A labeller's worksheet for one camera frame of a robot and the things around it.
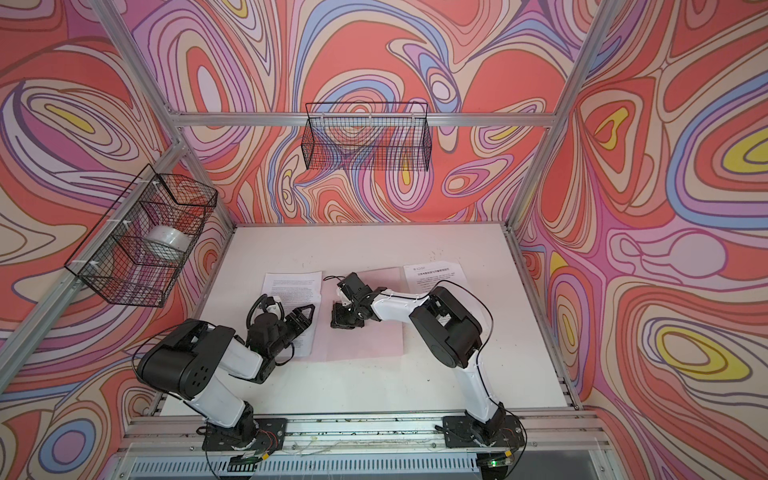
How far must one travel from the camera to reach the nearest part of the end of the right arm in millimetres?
724

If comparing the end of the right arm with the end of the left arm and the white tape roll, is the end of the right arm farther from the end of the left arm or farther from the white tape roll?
the white tape roll

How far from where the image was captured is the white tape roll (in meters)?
0.72

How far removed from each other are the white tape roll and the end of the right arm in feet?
1.36
